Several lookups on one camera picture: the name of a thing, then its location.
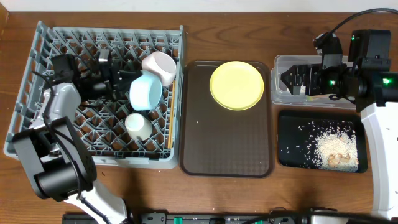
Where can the brown serving tray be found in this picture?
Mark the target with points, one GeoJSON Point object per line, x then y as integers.
{"type": "Point", "coordinates": [218, 142]}

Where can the white plastic cup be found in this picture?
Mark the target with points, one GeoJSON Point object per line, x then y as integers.
{"type": "Point", "coordinates": [138, 127]}

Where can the spilled rice pile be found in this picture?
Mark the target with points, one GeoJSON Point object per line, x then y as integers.
{"type": "Point", "coordinates": [320, 144]}

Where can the black tray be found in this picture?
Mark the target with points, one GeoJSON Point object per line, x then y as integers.
{"type": "Point", "coordinates": [289, 118]}

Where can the yellow plate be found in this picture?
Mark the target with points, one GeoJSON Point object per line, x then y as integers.
{"type": "Point", "coordinates": [236, 85]}

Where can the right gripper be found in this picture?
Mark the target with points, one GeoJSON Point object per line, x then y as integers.
{"type": "Point", "coordinates": [312, 73]}

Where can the wooden chopstick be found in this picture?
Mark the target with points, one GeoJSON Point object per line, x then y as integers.
{"type": "Point", "coordinates": [172, 109]}

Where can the grey plastic dish rack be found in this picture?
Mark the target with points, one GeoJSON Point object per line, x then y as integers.
{"type": "Point", "coordinates": [100, 123]}

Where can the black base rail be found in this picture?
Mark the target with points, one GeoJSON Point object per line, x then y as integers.
{"type": "Point", "coordinates": [275, 218]}

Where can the light blue bowl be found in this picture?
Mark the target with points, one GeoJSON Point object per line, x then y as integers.
{"type": "Point", "coordinates": [145, 92]}

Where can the pink bowl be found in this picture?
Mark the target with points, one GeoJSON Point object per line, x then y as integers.
{"type": "Point", "coordinates": [162, 65]}

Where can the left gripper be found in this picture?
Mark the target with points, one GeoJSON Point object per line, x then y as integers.
{"type": "Point", "coordinates": [112, 80]}

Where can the clear plastic bin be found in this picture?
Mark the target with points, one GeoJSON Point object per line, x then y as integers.
{"type": "Point", "coordinates": [281, 95]}

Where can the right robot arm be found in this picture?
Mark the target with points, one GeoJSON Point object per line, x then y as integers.
{"type": "Point", "coordinates": [374, 89]}

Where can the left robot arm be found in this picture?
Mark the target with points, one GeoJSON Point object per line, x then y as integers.
{"type": "Point", "coordinates": [55, 159]}

